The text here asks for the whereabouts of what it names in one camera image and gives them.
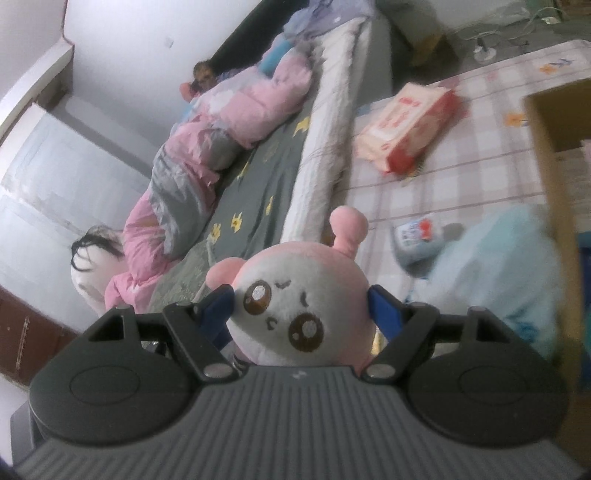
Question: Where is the white mattress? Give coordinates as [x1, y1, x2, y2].
[281, 17, 376, 247]

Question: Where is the teal pillow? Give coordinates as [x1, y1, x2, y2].
[260, 36, 297, 75]

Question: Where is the light blue cloth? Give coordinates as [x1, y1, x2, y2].
[428, 204, 574, 361]

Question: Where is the pink plaid mat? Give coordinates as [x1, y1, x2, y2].
[323, 39, 591, 296]

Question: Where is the small white bottle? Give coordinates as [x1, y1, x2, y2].
[392, 216, 452, 269]

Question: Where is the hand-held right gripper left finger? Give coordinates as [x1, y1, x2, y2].
[88, 284, 241, 381]

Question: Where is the pink and white tissue pack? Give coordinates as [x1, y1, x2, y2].
[352, 81, 456, 176]

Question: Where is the brown wooden cabinet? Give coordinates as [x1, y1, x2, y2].
[0, 285, 89, 394]

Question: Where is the brown cardboard box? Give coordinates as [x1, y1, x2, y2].
[523, 80, 591, 416]

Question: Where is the white wardrobe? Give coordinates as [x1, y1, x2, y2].
[0, 103, 154, 297]

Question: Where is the white plush black hair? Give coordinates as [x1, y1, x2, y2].
[68, 223, 126, 315]

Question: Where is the pink and white plush toy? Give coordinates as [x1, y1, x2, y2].
[204, 205, 382, 373]

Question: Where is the lavender clothes pile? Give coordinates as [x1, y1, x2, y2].
[283, 0, 371, 41]

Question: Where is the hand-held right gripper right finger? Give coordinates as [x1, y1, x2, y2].
[360, 284, 507, 384]

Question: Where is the dark headboard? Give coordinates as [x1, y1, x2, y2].
[207, 0, 297, 80]

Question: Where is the pink quilt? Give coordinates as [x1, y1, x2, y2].
[103, 50, 315, 311]

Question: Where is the white power strip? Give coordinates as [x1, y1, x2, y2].
[472, 38, 498, 62]

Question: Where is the grey bed sheet yellow print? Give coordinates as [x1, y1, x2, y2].
[137, 91, 315, 317]

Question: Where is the brown-haired doll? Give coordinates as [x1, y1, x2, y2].
[181, 59, 219, 101]

